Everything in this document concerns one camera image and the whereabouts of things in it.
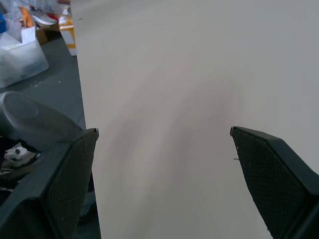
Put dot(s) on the yellow and white box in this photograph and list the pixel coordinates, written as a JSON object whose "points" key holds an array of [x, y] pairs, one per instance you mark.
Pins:
{"points": [[68, 32]]}

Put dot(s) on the orange package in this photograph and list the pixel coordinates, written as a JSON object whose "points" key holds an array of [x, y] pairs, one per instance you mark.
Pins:
{"points": [[26, 16]]}

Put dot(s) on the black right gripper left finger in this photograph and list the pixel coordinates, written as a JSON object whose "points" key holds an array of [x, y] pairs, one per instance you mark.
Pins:
{"points": [[59, 189]]}

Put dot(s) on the grey sneaker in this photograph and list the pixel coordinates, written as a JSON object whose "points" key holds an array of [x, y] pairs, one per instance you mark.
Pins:
{"points": [[43, 16]]}

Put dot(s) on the translucent plastic storage bin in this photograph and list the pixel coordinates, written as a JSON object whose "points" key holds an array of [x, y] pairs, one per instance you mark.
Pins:
{"points": [[20, 57]]}

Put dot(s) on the white and black shoe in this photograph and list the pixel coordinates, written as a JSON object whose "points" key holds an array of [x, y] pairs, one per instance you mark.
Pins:
{"points": [[17, 155]]}

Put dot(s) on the brown cardboard box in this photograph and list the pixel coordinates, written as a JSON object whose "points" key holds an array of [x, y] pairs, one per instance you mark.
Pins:
{"points": [[46, 32]]}

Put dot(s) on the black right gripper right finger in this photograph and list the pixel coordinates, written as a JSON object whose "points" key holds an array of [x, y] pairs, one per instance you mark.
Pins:
{"points": [[271, 179]]}

